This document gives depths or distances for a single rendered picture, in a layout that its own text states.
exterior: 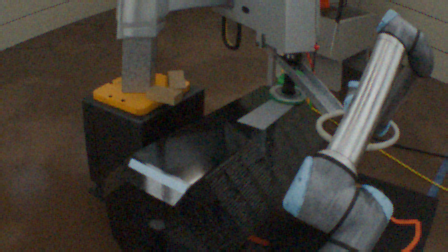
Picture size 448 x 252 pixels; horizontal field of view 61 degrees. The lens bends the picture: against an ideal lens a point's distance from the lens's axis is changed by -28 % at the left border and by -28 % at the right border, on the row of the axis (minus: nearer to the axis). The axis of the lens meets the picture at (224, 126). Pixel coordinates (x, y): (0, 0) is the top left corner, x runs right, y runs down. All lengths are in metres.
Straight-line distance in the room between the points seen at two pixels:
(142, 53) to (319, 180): 1.90
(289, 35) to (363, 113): 1.35
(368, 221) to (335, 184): 0.16
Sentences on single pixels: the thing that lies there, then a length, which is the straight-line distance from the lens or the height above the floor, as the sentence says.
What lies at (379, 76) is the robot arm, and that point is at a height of 1.54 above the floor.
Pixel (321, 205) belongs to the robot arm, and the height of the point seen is 1.27.
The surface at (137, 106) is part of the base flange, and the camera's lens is 2.85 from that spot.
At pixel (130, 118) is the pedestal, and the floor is 0.74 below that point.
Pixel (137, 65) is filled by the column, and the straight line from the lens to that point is 2.96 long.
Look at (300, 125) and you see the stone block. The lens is 2.71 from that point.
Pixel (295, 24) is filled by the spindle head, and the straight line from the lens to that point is 2.60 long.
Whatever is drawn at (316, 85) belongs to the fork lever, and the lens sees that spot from 2.69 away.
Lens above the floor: 1.97
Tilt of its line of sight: 27 degrees down
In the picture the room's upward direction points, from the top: 2 degrees clockwise
